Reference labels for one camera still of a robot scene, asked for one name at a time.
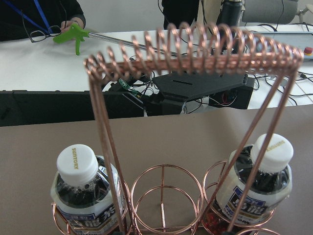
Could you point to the black electronics box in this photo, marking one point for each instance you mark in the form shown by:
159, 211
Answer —
175, 90

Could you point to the black water bottle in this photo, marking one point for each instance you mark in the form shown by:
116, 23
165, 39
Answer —
230, 12

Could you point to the tea bottle white cap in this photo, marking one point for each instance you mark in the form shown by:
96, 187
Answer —
82, 193

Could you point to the blue teach pendant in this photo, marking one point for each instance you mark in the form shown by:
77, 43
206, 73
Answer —
300, 40

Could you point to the black eyeglasses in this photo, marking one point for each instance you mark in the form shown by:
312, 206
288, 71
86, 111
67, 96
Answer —
40, 34

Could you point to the person in black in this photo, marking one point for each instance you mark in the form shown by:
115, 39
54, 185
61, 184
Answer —
37, 14

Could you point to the green handled reacher grabber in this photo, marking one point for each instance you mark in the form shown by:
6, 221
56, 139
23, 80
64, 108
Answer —
78, 34

